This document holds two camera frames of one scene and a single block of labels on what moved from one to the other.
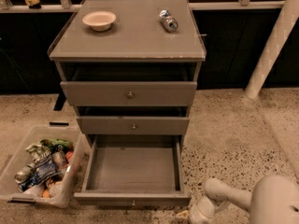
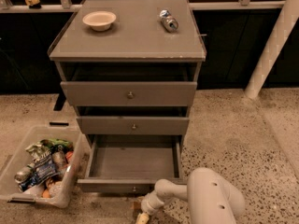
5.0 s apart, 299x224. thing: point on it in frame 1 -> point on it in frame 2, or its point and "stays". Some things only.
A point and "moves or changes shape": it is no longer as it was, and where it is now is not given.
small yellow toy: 34,2 stays
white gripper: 197,213 -> 148,207
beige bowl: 100,21 stays
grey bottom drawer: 135,171 moves or changes shape
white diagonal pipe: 271,54 stays
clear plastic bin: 44,165 stays
